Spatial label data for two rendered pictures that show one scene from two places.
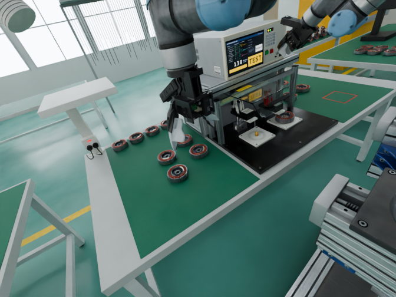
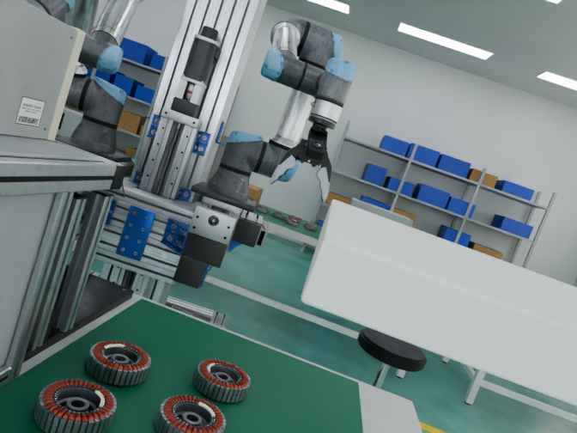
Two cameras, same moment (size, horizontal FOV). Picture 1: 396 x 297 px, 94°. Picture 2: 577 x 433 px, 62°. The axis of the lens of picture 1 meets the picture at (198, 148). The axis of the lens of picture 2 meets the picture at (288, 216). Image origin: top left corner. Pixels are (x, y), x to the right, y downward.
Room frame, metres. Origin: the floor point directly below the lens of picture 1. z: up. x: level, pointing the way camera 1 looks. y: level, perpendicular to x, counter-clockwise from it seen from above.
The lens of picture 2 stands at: (1.56, 0.58, 1.23)
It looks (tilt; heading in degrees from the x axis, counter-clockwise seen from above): 7 degrees down; 207
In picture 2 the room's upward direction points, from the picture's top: 20 degrees clockwise
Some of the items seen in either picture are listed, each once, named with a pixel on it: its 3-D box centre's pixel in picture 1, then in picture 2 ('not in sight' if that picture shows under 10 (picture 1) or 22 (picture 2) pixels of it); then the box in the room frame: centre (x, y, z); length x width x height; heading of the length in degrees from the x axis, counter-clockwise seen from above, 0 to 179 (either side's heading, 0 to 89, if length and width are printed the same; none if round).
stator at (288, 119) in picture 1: (284, 116); not in sight; (1.00, -0.58, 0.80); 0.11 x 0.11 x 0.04
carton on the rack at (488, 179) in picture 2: not in sight; (479, 178); (-5.85, -0.55, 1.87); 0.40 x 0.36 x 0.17; 23
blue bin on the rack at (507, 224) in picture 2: not in sight; (511, 226); (-6.11, 0.06, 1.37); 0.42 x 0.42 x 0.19; 24
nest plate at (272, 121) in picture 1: (284, 120); not in sight; (1.00, -0.58, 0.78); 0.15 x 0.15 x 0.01; 24
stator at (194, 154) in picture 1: (198, 151); (118, 362); (0.90, 0.00, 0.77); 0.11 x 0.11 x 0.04
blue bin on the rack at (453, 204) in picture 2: not in sight; (458, 206); (-5.79, -0.67, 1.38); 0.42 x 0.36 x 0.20; 21
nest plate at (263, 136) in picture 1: (256, 136); not in sight; (0.90, -0.36, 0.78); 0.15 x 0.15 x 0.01; 24
